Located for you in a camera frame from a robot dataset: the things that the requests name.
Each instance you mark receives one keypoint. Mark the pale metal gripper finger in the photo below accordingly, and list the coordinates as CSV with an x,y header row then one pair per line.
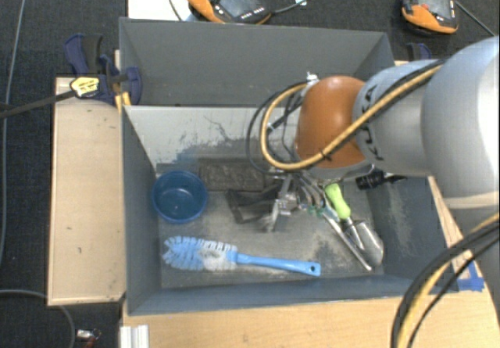
x,y
268,222
282,213

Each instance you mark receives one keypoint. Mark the blue bottle brush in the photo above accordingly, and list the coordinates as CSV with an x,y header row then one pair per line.
x,y
203,254

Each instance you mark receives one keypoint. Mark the blue bowl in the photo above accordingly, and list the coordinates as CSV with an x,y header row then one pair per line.
x,y
179,198

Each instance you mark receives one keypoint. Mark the grey metal bin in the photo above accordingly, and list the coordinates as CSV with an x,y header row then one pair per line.
x,y
242,65

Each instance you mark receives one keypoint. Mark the pale wood board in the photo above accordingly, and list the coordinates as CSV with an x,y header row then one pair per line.
x,y
88,198

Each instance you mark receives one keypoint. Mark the black cylinder on white bracket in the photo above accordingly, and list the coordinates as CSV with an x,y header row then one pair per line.
x,y
369,180

